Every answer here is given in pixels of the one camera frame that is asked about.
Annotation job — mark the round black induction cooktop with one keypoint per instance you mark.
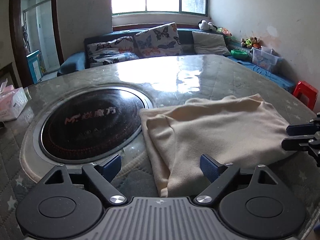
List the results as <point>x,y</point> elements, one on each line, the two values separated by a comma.
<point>92,125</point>

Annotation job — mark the blue corner sofa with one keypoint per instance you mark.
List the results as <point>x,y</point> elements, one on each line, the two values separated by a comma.
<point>79,61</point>

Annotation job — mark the large butterfly cushion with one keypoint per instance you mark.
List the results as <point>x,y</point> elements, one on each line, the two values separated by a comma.
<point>158,41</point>

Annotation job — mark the clear plastic storage box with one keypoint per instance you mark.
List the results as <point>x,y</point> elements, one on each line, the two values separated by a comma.
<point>263,59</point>

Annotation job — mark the dark wooden door frame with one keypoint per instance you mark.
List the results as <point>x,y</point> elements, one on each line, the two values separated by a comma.
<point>16,35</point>

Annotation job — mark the green bowl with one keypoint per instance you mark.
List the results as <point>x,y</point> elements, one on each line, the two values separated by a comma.
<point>239,55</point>

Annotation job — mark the cream sweatshirt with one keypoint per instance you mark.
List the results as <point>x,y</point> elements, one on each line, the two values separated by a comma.
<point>244,131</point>

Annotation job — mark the left butterfly cushion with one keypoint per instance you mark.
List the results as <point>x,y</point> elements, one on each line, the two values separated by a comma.
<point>118,50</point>

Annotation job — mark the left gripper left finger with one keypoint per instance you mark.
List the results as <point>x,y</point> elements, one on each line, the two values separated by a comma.
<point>98,180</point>

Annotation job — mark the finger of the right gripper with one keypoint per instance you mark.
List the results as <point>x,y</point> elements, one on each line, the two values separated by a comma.
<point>309,128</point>
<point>303,143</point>

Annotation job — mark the grey plain cushion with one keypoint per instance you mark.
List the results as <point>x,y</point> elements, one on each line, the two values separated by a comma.
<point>208,43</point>

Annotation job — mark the red plastic stool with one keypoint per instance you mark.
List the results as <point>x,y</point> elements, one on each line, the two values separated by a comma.
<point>305,89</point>

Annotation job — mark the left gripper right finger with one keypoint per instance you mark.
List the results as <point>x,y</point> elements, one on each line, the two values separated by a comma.
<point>220,177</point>

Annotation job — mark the pink tissue box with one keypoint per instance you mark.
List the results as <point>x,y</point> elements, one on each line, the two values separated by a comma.
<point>12,102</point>

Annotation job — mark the green and brown plush toys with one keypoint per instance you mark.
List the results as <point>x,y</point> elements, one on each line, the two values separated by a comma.
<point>252,42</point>

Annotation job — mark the blue white small cabinet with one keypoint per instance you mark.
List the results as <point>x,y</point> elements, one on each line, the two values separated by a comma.
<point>34,66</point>

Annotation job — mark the panda plush toy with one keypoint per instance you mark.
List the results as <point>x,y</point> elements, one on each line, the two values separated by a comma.
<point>206,26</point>

